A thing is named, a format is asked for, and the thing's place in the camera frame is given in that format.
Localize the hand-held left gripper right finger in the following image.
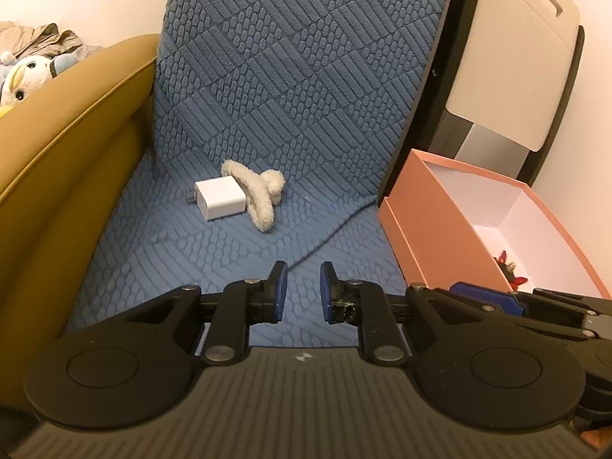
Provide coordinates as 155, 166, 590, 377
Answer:
319, 261, 483, 364

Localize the red and black cable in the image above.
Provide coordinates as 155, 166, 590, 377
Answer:
494, 250, 531, 290

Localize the beige folding table black frame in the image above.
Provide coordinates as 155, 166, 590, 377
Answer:
416, 0, 586, 187

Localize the blue textured seat cushion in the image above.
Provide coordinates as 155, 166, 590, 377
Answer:
67, 0, 460, 350

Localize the beige padded jacket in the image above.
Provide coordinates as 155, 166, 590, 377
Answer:
0, 21, 103, 65

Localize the fluffy beige hair claw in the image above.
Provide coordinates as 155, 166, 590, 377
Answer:
221, 159, 286, 233

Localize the white charger plug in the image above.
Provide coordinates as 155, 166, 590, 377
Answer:
186, 177, 247, 222

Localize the white duck plush toy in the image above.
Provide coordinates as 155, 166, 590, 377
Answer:
0, 52, 80, 118

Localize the person's right hand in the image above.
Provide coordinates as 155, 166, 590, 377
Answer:
581, 428, 612, 451

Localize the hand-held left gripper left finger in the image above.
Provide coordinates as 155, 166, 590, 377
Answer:
127, 260, 288, 364

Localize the pink cardboard box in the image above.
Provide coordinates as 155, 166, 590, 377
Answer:
378, 149, 612, 299

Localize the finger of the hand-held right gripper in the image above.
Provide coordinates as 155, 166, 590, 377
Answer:
449, 281, 525, 317
532, 288, 612, 314

